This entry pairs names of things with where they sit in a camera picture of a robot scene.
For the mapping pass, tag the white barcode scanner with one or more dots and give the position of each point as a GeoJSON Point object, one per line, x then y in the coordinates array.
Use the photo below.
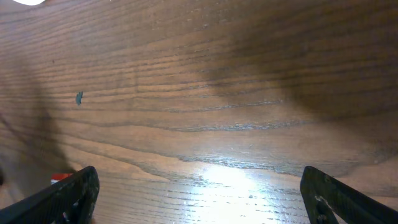
{"type": "Point", "coordinates": [29, 2]}

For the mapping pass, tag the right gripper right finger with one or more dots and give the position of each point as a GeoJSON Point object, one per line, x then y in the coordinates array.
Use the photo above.
{"type": "Point", "coordinates": [326, 198]}

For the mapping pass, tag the red packet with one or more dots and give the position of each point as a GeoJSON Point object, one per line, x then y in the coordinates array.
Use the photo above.
{"type": "Point", "coordinates": [58, 177]}

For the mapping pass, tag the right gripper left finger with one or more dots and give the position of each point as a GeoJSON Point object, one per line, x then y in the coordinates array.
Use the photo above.
{"type": "Point", "coordinates": [70, 200]}

